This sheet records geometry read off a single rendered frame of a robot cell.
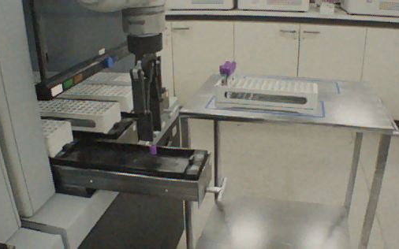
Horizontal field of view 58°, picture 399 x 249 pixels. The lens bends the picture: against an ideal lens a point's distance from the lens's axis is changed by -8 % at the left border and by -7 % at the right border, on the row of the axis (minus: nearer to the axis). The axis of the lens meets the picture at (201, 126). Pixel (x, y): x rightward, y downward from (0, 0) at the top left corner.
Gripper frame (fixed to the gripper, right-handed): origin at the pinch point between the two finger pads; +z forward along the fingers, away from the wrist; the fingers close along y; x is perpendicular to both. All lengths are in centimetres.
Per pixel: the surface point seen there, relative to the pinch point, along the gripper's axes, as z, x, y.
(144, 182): 8.9, 1.9, 11.0
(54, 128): 1.8, -24.0, 3.7
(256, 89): -0.1, 21.2, -28.8
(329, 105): 6, 43, -36
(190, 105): 6.0, 1.8, -28.5
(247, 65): 42, -3, -224
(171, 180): 7.8, 7.9, 11.0
